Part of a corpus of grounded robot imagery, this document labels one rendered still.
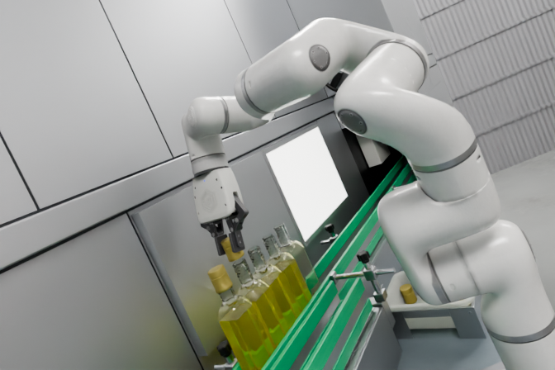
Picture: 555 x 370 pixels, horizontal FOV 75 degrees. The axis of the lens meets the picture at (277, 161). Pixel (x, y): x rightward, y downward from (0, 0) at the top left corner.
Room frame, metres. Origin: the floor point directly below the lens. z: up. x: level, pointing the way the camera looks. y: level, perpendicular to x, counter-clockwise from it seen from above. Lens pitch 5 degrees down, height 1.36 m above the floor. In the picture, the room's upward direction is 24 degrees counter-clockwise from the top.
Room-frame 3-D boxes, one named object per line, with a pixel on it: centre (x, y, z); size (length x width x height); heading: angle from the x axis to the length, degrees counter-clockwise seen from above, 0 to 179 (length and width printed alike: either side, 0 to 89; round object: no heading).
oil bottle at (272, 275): (0.79, 0.13, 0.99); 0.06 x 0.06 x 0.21; 55
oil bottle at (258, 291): (0.74, 0.16, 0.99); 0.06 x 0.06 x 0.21; 55
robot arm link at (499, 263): (0.52, -0.22, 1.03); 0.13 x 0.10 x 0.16; 71
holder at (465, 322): (0.91, -0.20, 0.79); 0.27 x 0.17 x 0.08; 55
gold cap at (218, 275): (0.69, 0.20, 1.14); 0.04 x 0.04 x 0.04
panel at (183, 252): (1.12, 0.06, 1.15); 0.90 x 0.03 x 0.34; 145
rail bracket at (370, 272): (0.86, -0.08, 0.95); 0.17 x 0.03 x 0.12; 55
